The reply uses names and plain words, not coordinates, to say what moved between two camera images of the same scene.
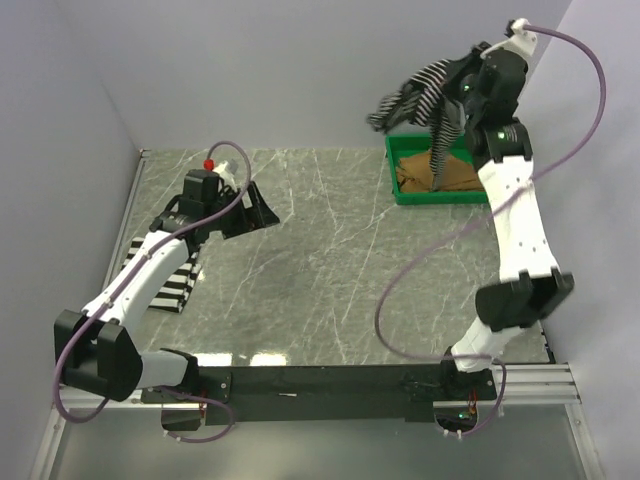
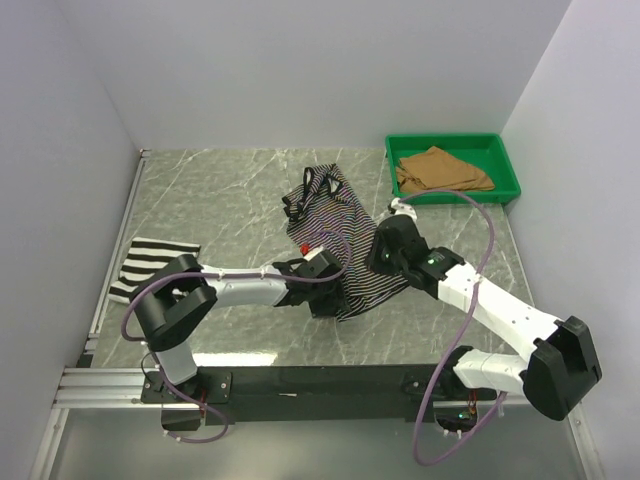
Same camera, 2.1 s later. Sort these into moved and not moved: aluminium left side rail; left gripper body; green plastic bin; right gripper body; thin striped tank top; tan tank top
Moved: right gripper body; thin striped tank top; left gripper body
Not moved: green plastic bin; tan tank top; aluminium left side rail
